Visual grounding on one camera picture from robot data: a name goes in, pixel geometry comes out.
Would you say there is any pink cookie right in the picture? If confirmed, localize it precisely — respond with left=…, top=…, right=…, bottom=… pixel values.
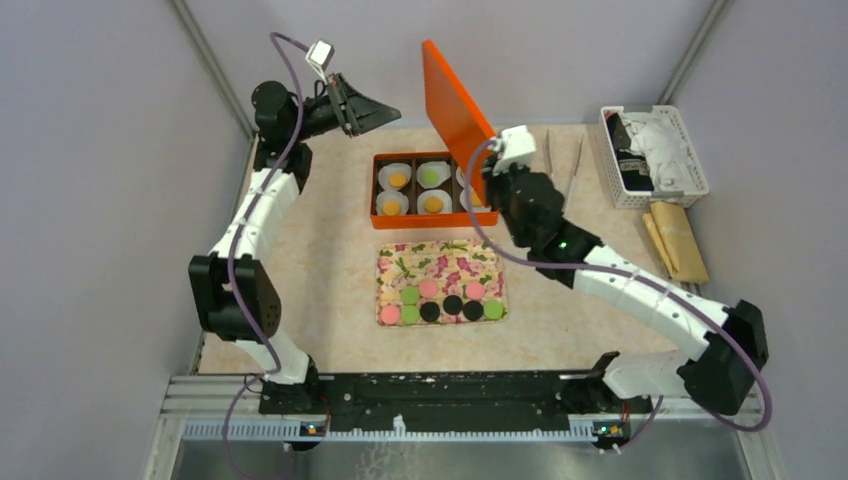
left=465, top=282, right=486, bottom=301

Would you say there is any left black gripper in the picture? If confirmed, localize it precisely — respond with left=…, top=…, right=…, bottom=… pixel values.
left=289, top=72, right=399, bottom=142

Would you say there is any green cookie middle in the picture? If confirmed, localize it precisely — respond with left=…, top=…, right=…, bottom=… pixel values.
left=400, top=286, right=421, bottom=306

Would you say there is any green cookie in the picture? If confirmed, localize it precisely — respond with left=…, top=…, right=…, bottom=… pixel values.
left=400, top=286, right=421, bottom=306
left=483, top=299, right=506, bottom=321
left=400, top=305, right=421, bottom=326
left=421, top=169, right=440, bottom=188

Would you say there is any pink cookie middle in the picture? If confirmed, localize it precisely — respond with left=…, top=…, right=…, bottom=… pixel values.
left=418, top=279, right=440, bottom=299

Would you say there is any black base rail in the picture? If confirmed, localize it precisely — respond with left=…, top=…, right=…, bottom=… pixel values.
left=259, top=370, right=653, bottom=434

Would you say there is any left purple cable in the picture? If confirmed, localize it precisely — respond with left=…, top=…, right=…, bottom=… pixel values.
left=221, top=31, right=329, bottom=480

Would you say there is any white paper cup two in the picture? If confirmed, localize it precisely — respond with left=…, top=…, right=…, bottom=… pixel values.
left=416, top=161, right=451, bottom=189

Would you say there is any black item in basket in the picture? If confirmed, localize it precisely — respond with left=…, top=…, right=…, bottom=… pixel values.
left=605, top=113, right=654, bottom=192

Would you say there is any white plastic basket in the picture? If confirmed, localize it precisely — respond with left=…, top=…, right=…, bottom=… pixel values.
left=598, top=106, right=709, bottom=208

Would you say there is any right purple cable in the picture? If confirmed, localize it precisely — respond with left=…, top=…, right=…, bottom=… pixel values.
left=462, top=137, right=774, bottom=455

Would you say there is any white cloth in basket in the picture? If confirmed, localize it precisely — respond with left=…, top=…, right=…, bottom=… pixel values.
left=622, top=112, right=696, bottom=191

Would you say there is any black cookie left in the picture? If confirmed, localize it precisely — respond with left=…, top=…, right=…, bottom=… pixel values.
left=419, top=301, right=441, bottom=324

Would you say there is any green cookie top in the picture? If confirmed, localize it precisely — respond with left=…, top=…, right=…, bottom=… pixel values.
left=421, top=169, right=440, bottom=188

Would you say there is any purple cable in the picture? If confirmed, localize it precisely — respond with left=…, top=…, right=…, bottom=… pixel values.
left=462, top=137, right=774, bottom=455
left=221, top=31, right=329, bottom=480

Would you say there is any pink cookie bottom left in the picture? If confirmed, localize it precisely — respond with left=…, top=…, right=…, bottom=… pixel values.
left=379, top=305, right=401, bottom=326

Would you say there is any black cookie right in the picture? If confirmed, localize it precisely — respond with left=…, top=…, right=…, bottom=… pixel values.
left=462, top=301, right=484, bottom=322

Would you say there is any orange cookie one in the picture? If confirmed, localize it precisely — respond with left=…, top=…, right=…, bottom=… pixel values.
left=387, top=172, right=408, bottom=189

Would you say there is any orange cookie five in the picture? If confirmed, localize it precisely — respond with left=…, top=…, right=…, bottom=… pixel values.
left=380, top=199, right=403, bottom=216

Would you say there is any floral tray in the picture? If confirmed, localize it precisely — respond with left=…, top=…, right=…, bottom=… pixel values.
left=375, top=239, right=510, bottom=329

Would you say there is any orange cookie box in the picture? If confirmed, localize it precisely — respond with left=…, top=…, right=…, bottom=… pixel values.
left=369, top=152, right=471, bottom=230

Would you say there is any black cookie middle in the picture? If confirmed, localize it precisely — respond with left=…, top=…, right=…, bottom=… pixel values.
left=442, top=295, right=464, bottom=316

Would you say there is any orange cookie two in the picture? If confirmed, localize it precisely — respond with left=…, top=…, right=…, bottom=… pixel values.
left=423, top=196, right=444, bottom=214

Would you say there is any black cookie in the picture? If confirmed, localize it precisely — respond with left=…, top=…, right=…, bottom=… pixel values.
left=462, top=301, right=484, bottom=322
left=442, top=295, right=464, bottom=316
left=419, top=301, right=441, bottom=324

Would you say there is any pink cookie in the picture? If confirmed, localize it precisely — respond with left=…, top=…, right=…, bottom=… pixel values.
left=465, top=282, right=486, bottom=301
left=379, top=305, right=401, bottom=326
left=418, top=279, right=440, bottom=299

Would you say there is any tan paper bag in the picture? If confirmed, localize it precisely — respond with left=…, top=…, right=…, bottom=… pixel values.
left=642, top=202, right=710, bottom=285

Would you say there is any white paper cup six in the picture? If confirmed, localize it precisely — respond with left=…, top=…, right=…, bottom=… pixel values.
left=459, top=189, right=491, bottom=213

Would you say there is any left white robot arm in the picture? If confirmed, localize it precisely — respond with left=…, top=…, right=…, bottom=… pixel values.
left=188, top=32, right=401, bottom=414

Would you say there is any white paper cup four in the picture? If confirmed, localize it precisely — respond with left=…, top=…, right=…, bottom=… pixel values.
left=375, top=190, right=409, bottom=216

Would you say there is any white paper cup five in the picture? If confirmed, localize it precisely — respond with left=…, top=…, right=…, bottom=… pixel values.
left=416, top=189, right=453, bottom=215

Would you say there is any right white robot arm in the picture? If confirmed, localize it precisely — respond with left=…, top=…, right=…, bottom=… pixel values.
left=468, top=126, right=773, bottom=422

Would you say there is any white paper cup one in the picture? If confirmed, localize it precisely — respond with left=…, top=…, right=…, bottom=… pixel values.
left=377, top=162, right=412, bottom=191

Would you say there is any green cookie bottom left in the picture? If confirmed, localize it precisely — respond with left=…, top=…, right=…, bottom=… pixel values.
left=400, top=305, right=421, bottom=326

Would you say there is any green cookie bottom right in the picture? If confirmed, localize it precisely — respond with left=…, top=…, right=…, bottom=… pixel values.
left=483, top=299, right=506, bottom=321

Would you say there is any orange box lid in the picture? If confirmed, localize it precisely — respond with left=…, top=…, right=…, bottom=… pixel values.
left=421, top=40, right=496, bottom=200

